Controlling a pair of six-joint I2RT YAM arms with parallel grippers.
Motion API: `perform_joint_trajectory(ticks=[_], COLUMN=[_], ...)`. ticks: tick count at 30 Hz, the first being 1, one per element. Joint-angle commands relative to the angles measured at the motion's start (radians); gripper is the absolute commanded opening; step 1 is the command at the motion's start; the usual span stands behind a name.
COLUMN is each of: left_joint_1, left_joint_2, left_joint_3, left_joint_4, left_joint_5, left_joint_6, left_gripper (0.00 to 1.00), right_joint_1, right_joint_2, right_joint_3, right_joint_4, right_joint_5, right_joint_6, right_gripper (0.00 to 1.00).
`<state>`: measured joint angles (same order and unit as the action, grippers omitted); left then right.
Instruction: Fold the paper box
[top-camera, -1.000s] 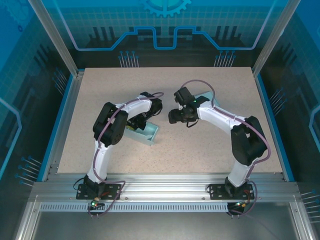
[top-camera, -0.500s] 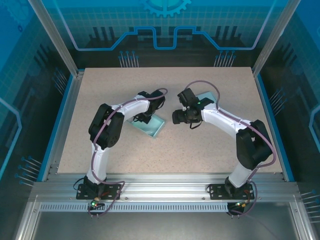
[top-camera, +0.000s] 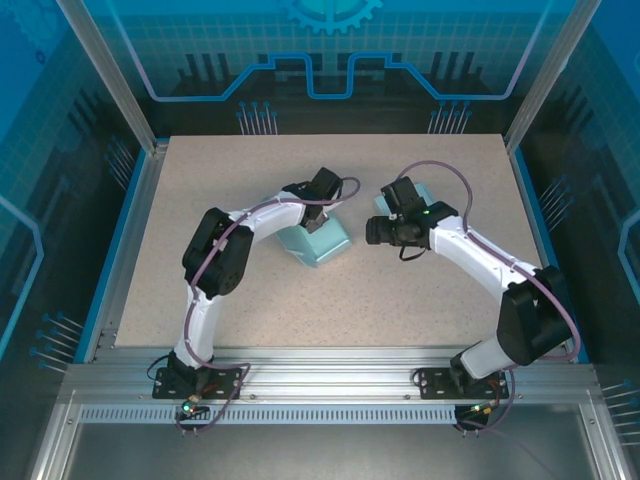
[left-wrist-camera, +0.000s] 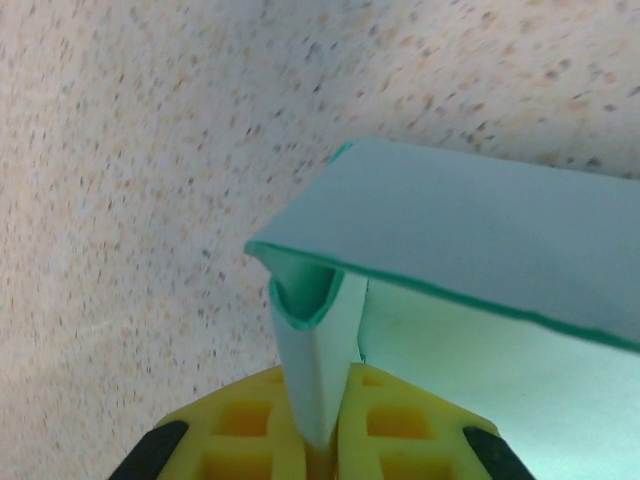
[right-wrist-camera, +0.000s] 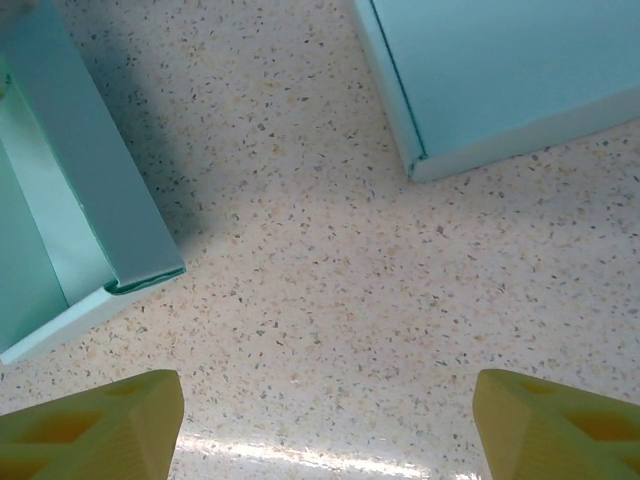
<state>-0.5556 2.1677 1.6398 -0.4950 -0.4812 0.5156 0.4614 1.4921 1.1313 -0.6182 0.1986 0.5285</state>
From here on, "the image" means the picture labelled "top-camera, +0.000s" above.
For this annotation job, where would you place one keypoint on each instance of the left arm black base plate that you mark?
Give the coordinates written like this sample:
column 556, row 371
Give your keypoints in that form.
column 230, row 387

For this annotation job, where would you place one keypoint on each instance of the metal shelf panel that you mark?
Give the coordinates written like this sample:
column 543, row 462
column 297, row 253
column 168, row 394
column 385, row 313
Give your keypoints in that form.
column 320, row 450

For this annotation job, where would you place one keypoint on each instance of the blue table edge trim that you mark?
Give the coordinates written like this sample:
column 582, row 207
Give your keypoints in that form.
column 126, row 225
column 541, row 225

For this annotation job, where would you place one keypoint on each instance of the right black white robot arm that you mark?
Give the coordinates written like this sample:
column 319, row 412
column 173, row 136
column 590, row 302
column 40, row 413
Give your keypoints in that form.
column 535, row 320

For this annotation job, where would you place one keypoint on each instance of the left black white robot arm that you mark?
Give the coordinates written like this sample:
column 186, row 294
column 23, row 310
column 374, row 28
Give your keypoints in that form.
column 220, row 250

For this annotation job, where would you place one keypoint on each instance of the aluminium frame post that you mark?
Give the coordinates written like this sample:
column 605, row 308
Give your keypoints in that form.
column 110, row 75
column 545, row 75

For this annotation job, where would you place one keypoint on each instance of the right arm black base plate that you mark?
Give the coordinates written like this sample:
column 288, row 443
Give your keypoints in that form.
column 430, row 384

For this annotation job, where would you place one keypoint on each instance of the aluminium mounting rail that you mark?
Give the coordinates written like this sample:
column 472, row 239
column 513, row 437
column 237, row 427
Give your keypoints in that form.
column 325, row 372

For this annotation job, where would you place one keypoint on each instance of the small controller board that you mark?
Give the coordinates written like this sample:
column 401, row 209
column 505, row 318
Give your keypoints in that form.
column 190, row 407
column 480, row 409

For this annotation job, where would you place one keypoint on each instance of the aluminium side rail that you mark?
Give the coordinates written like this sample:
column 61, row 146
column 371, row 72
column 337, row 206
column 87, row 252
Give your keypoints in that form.
column 141, row 225

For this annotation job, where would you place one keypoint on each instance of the light blue paper box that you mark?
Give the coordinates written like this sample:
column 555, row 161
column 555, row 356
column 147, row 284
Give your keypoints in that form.
column 320, row 250
column 424, row 192

